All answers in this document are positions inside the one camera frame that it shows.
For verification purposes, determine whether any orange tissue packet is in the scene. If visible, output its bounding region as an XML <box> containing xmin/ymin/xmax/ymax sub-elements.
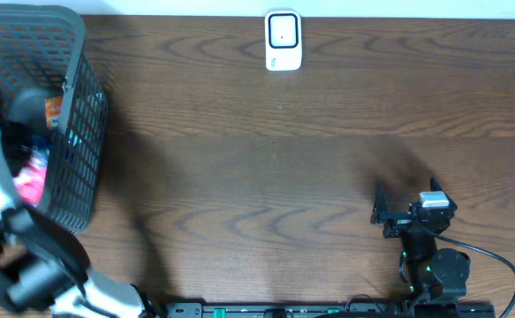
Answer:
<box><xmin>44</xmin><ymin>95</ymin><xmax>64</xmax><ymax>128</ymax></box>

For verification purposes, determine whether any grey plastic mesh basket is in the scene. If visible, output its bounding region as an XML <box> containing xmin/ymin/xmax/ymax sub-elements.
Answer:
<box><xmin>0</xmin><ymin>4</ymin><xmax>109</xmax><ymax>233</ymax></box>

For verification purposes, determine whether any red purple pad package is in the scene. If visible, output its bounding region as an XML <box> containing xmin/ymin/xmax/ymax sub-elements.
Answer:
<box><xmin>13</xmin><ymin>150</ymin><xmax>49</xmax><ymax>207</ymax></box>

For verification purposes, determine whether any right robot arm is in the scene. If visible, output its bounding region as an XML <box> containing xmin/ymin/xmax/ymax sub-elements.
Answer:
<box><xmin>370</xmin><ymin>178</ymin><xmax>471</xmax><ymax>303</ymax></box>

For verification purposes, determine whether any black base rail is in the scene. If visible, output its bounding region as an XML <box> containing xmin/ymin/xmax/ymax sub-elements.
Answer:
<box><xmin>163</xmin><ymin>301</ymin><xmax>496</xmax><ymax>318</ymax></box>

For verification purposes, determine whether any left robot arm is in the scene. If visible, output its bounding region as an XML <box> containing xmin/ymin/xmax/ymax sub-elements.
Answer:
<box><xmin>0</xmin><ymin>90</ymin><xmax>168</xmax><ymax>317</ymax></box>

